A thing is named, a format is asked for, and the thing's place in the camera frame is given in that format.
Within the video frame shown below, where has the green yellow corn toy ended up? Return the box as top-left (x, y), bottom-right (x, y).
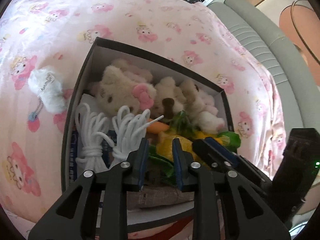
top-left (215, 131), bottom-right (241, 153)
top-left (146, 111), bottom-right (201, 186)

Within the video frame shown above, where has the black storage box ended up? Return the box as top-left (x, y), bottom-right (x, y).
top-left (60, 36), bottom-right (235, 233)

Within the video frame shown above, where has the white cord bundle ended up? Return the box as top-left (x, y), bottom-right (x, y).
top-left (109, 105), bottom-right (164, 167)
top-left (74, 102), bottom-right (116, 172)

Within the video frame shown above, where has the cream kitty plush pink bow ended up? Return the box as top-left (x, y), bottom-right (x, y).
top-left (88, 59), bottom-right (157, 116)

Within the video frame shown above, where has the cream bear plush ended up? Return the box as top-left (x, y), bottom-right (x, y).
top-left (151, 76), bottom-right (225, 134)

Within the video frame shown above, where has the white fluffy keychain plush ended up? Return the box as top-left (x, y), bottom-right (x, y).
top-left (27, 66), bottom-right (67, 133)

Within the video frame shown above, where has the pink cartoon print blanket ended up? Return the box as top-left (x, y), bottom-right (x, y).
top-left (1, 0), bottom-right (286, 237)

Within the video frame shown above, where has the grey sofa cushion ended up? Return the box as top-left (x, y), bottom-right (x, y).
top-left (208, 0), bottom-right (319, 132)

